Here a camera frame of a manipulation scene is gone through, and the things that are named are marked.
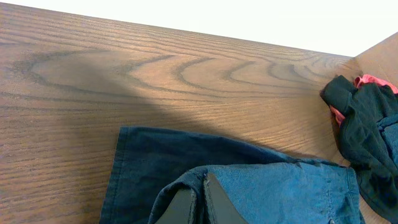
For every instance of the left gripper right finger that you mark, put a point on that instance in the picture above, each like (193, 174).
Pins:
(219, 207)

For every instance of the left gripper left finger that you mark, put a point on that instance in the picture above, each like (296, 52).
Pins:
(181, 209)

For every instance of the blue denim shorts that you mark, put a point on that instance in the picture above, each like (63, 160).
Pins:
(169, 176)

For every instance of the black garment in pile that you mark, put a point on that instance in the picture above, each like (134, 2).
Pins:
(361, 143)

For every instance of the pink garment under pile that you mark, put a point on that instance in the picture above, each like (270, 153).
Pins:
(358, 83)

